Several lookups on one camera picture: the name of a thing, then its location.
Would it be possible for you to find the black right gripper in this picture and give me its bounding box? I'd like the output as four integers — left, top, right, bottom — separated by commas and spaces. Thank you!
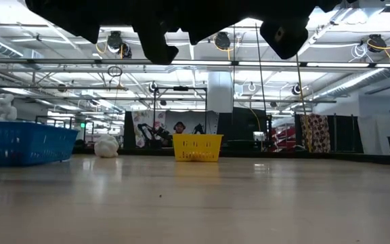
99, 0, 261, 65

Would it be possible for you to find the white pillar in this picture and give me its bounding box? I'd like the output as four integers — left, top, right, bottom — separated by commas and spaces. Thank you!
207, 70, 235, 114

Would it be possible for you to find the plain white sheet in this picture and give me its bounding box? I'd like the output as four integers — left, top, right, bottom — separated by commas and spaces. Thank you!
164, 110, 219, 135

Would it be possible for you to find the white floral cloth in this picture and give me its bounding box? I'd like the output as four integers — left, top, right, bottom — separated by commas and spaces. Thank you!
131, 110, 167, 148

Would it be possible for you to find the person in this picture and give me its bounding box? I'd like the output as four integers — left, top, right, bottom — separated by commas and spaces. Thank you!
173, 121, 187, 135

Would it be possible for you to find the white blocky figure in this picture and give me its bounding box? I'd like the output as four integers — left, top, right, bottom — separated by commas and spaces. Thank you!
0, 94, 18, 122

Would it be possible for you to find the black partition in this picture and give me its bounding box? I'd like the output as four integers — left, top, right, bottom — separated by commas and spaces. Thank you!
295, 114, 364, 154
217, 107, 273, 152

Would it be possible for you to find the large white garlic bulb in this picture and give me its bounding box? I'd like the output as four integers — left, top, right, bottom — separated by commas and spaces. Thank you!
93, 134, 120, 159

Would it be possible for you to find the yellow plastic basket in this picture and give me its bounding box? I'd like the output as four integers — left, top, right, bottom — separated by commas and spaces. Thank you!
171, 134, 223, 163

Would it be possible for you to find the blue plastic basket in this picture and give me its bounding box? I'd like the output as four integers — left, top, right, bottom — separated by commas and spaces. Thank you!
0, 121, 80, 167

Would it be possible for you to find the long ceiling light bar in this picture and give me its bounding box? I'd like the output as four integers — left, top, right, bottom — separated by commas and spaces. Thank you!
0, 58, 390, 69

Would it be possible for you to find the red shelf rack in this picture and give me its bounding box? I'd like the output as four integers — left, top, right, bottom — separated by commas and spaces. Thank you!
271, 127, 299, 152

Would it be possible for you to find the brown patterned cloth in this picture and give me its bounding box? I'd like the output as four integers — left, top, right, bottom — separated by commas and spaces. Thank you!
299, 114, 331, 153

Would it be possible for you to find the white panel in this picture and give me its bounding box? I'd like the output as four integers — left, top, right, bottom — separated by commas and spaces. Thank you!
357, 115, 390, 157

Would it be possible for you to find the black metal gantry frame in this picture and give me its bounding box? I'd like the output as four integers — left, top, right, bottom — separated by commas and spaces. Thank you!
152, 86, 209, 150

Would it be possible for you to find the black hanging cable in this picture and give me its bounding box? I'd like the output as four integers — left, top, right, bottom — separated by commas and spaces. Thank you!
254, 20, 269, 115

